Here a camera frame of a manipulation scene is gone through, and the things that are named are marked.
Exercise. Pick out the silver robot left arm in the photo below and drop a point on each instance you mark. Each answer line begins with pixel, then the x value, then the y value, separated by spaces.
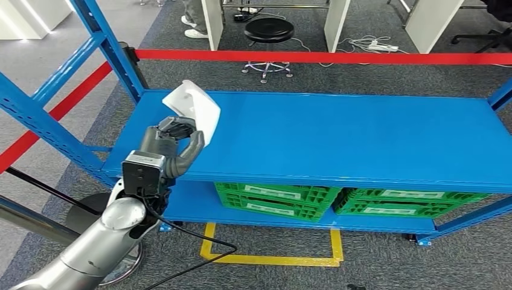
pixel 92 244

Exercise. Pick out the black office chair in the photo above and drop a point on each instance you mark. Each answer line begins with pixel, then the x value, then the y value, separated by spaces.
pixel 498 10

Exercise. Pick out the red barrier belt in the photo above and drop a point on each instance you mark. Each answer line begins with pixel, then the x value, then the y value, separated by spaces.
pixel 320 57
pixel 60 110

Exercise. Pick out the black round-base stanchion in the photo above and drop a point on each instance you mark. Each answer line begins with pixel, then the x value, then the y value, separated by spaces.
pixel 84 212

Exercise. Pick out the green plastic crate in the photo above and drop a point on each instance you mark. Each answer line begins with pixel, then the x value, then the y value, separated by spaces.
pixel 316 196
pixel 448 210
pixel 360 196
pixel 312 216

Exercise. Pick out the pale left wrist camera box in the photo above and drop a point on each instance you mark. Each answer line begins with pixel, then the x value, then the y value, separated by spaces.
pixel 140 176

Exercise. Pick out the black round stool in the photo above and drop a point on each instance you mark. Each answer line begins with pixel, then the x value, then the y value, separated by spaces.
pixel 268 31

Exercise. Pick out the person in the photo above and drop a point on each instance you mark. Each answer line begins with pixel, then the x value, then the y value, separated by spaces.
pixel 196 16

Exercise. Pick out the white platform block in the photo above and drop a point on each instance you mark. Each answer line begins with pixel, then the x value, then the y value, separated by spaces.
pixel 24 20

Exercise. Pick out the black power adapter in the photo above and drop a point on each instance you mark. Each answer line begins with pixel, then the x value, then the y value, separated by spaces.
pixel 240 16

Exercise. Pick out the white power strip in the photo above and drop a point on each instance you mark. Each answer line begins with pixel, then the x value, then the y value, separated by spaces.
pixel 382 47

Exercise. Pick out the black stanchion post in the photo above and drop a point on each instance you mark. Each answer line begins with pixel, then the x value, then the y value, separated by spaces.
pixel 130 54

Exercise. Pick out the blue metal shelf rack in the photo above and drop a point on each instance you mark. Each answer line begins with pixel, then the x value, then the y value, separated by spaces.
pixel 320 136

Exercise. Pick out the white plastic shell part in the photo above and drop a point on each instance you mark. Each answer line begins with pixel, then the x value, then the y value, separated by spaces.
pixel 200 108

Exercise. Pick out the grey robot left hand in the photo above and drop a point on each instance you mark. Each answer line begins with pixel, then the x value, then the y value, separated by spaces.
pixel 156 140

